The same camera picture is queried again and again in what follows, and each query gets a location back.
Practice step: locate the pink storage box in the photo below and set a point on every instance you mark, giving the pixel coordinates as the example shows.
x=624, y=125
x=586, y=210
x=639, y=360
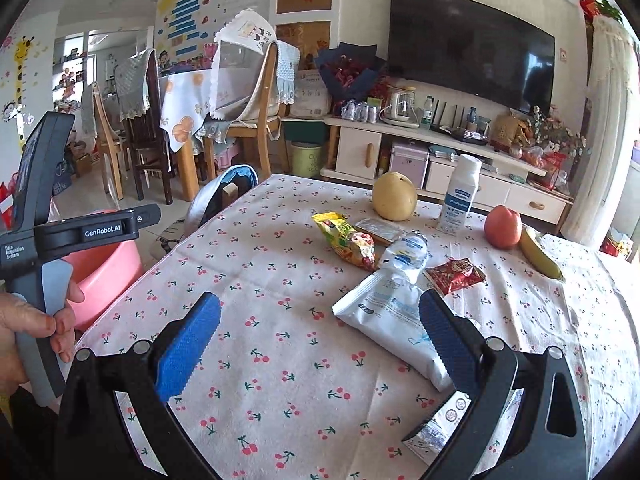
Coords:
x=411, y=161

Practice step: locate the white TV cabinet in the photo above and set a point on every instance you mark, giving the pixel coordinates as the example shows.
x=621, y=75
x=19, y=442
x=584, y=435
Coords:
x=356, y=156

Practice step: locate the yellow pear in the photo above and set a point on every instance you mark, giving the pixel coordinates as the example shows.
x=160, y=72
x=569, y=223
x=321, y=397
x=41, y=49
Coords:
x=394, y=197

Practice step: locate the electric kettle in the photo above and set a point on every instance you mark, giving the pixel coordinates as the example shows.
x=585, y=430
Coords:
x=399, y=109

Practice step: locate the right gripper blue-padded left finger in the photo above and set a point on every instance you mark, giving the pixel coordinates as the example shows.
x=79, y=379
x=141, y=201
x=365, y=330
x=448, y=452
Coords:
x=92, y=441

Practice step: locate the white yogurt bottle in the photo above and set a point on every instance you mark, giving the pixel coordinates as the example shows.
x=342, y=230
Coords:
x=461, y=191

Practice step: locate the cherry print tablecloth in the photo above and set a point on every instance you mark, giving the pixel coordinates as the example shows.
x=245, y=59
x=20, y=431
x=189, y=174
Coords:
x=304, y=380

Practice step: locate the white Magicday yogurt pouch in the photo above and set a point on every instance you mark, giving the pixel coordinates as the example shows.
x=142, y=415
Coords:
x=407, y=256

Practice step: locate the yellow snack bag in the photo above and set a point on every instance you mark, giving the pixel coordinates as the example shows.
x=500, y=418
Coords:
x=353, y=246

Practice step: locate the cat face stool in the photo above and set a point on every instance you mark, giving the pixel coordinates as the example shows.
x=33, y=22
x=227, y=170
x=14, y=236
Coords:
x=167, y=240

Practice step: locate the red pastry wrapper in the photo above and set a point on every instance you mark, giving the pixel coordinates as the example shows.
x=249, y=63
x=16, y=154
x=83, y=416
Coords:
x=454, y=275

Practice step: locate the green trash can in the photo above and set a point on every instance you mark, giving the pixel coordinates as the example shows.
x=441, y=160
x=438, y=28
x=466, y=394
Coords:
x=306, y=159

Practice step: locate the dining table orange print cloth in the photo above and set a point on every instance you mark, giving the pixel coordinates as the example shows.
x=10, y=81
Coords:
x=186, y=100

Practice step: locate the giraffe height chart sticker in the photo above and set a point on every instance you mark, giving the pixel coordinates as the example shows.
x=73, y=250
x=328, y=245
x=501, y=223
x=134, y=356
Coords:
x=15, y=52

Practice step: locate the black television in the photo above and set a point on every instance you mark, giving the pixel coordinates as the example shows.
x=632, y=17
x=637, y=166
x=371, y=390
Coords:
x=466, y=46

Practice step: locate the yellow banana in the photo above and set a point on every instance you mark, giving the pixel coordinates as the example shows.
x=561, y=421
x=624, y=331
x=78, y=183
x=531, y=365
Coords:
x=533, y=252

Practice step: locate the white wet wipes pack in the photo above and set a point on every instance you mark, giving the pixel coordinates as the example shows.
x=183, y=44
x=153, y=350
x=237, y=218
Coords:
x=385, y=308

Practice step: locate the dark flower bouquet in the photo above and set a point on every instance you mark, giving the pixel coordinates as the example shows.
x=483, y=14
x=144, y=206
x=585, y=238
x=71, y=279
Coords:
x=350, y=71

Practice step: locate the dark wooden chair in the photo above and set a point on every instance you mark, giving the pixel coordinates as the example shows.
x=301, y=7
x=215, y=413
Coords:
x=138, y=90

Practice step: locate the red apple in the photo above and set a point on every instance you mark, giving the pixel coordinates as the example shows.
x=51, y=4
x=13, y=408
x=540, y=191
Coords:
x=503, y=227

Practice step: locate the person's left hand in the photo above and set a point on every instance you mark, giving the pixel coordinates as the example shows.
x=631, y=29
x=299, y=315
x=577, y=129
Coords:
x=18, y=317

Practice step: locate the light wooden chair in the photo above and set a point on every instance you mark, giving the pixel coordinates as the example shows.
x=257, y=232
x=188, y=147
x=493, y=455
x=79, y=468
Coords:
x=112, y=149
x=259, y=116

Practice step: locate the silver foil packet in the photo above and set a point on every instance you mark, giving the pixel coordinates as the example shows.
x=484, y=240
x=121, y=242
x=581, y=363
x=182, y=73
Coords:
x=383, y=232

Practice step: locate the pink plastic bucket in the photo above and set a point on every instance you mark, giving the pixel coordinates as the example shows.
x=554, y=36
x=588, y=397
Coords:
x=102, y=275

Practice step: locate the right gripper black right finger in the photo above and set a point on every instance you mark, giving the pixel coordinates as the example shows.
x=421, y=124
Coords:
x=547, y=439

